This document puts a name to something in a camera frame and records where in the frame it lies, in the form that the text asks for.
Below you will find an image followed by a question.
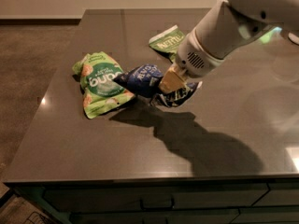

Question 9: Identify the blue kettle chip bag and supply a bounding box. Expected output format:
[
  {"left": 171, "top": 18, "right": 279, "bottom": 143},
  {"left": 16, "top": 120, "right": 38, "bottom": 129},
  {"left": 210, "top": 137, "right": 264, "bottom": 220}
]
[{"left": 113, "top": 64, "right": 202, "bottom": 108}]

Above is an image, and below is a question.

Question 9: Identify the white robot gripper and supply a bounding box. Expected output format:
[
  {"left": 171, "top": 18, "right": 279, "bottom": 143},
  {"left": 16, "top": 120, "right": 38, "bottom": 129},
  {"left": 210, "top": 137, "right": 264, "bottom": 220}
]
[{"left": 158, "top": 30, "right": 223, "bottom": 93}]

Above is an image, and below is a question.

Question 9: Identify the dark green kettle chip bag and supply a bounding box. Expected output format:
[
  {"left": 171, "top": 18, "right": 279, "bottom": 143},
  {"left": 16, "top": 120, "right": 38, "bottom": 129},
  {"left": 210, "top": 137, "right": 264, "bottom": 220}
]
[{"left": 149, "top": 25, "right": 185, "bottom": 63}]

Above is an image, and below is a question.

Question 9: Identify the dark cabinet with drawers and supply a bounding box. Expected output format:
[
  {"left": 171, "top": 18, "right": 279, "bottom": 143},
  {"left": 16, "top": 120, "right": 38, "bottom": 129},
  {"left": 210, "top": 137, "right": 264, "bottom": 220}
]
[{"left": 13, "top": 181, "right": 299, "bottom": 224}]

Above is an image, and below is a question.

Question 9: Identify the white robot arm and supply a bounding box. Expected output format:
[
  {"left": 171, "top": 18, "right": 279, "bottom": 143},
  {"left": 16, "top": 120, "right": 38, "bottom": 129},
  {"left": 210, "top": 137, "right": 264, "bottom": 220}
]
[{"left": 159, "top": 0, "right": 299, "bottom": 93}]

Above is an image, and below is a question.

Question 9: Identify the light green rice chip bag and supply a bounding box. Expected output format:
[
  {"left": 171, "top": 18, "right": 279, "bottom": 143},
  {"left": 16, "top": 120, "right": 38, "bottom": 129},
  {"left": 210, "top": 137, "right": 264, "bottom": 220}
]
[{"left": 72, "top": 51, "right": 135, "bottom": 119}]

